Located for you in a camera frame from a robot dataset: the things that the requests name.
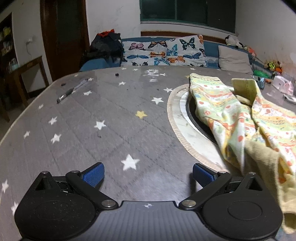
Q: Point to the black and white plush toy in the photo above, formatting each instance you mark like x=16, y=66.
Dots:
x=232, y=41

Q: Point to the dark clothes pile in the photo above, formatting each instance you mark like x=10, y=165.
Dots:
x=105, y=47

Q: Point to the grey star-print table cover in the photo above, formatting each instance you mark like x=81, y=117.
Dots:
x=92, y=139

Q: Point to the orange plush toy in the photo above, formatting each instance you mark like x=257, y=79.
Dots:
x=249, y=50

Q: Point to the grey pillow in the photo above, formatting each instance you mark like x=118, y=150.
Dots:
x=233, y=58

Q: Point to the black pen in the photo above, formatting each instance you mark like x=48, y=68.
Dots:
x=72, y=90

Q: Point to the dark wooden door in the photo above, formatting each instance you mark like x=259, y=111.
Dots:
x=62, y=39

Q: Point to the blue sofa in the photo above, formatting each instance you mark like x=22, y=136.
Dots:
x=94, y=64

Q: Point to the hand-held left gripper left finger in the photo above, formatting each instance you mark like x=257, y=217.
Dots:
x=93, y=175

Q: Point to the small blue tape box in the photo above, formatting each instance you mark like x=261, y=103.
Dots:
x=262, y=83

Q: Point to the wooden side table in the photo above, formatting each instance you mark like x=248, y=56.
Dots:
x=27, y=67

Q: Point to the green-framed window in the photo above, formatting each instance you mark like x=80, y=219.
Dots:
x=187, y=11

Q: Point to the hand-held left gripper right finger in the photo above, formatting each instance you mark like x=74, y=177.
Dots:
x=200, y=174

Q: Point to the yellow-green toy pile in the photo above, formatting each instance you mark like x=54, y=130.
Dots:
x=274, y=66

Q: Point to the white pink plastic bag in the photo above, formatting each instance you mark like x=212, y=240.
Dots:
x=283, y=84

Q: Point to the round beige table mat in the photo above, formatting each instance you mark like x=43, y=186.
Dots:
x=182, y=129

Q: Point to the patterned child's shirt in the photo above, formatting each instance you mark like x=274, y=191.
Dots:
x=233, y=111

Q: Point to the green toy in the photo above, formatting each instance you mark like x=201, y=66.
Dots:
x=261, y=73

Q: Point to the butterfly print pillow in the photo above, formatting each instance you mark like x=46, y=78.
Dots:
x=161, y=52

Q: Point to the dark shelf cabinet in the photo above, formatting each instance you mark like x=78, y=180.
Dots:
x=5, y=46

